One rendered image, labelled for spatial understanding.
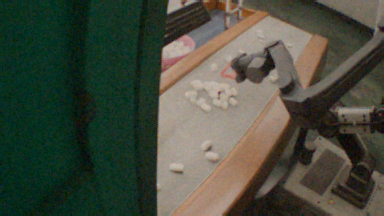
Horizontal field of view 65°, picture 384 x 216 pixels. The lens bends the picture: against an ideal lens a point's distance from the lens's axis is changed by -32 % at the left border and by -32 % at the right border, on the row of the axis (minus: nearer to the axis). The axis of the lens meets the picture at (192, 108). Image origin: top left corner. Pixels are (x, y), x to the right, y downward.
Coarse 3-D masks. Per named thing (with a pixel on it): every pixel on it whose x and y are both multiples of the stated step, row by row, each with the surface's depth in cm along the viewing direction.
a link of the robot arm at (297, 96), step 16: (368, 48) 71; (352, 64) 72; (368, 64) 71; (336, 80) 73; (352, 80) 72; (288, 96) 80; (304, 96) 75; (320, 96) 74; (336, 96) 73; (288, 112) 84; (304, 112) 76; (320, 112) 75
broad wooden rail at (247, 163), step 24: (312, 48) 183; (312, 72) 160; (264, 120) 128; (288, 120) 129; (240, 144) 119; (264, 144) 118; (240, 168) 109; (264, 168) 117; (216, 192) 101; (240, 192) 101
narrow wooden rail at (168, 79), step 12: (264, 12) 214; (240, 24) 191; (252, 24) 195; (228, 36) 176; (204, 48) 163; (216, 48) 165; (192, 60) 154; (204, 60) 159; (168, 72) 146; (180, 72) 146; (168, 84) 140
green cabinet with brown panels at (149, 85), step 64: (0, 0) 15; (64, 0) 20; (128, 0) 24; (0, 64) 17; (64, 64) 23; (128, 64) 28; (0, 128) 18; (64, 128) 25; (128, 128) 31; (0, 192) 19; (64, 192) 26; (128, 192) 34
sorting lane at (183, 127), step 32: (288, 32) 201; (224, 64) 159; (160, 96) 138; (256, 96) 143; (160, 128) 125; (192, 128) 126; (224, 128) 127; (160, 160) 113; (192, 160) 114; (160, 192) 102; (192, 192) 104
